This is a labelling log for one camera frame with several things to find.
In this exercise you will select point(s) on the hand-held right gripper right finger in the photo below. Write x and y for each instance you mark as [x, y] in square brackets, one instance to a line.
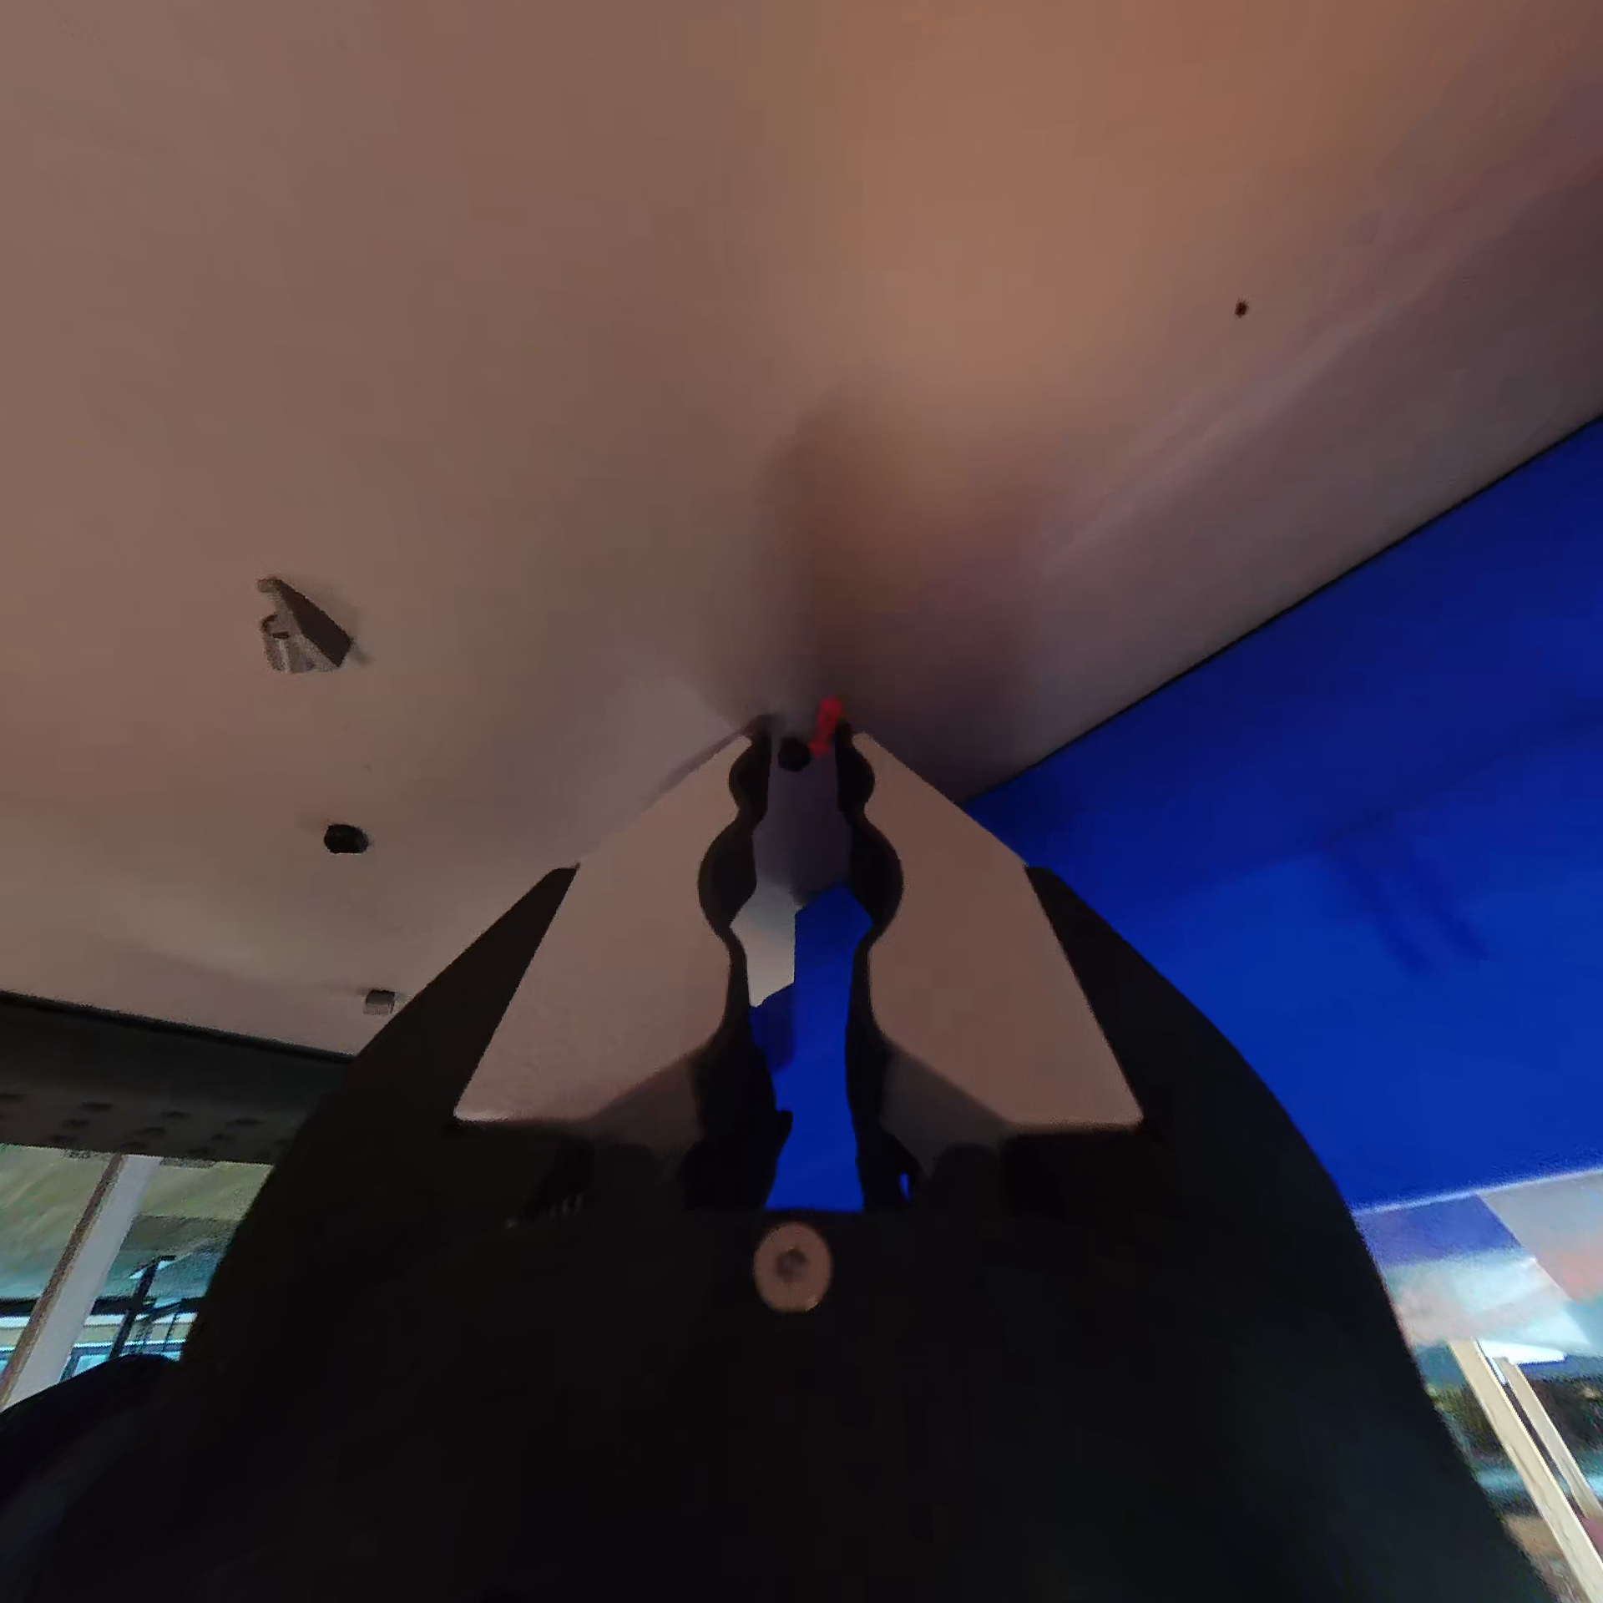
[1003, 1004]

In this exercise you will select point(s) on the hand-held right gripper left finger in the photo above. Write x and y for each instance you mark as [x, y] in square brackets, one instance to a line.
[587, 1004]

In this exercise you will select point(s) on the blue plastic bin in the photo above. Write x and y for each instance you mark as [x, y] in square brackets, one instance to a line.
[1252, 876]

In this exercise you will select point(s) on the red lego axle black ends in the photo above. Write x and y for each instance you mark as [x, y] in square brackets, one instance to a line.
[824, 727]

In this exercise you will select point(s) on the small black lego piece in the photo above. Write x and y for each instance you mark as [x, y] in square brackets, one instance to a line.
[342, 838]

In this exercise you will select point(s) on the grey angled lego piece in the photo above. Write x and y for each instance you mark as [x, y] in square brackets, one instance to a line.
[315, 626]

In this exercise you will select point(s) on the black perforated pad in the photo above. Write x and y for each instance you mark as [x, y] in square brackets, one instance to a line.
[125, 1080]

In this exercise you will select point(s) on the white table leg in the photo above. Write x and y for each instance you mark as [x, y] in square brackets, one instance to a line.
[76, 1276]

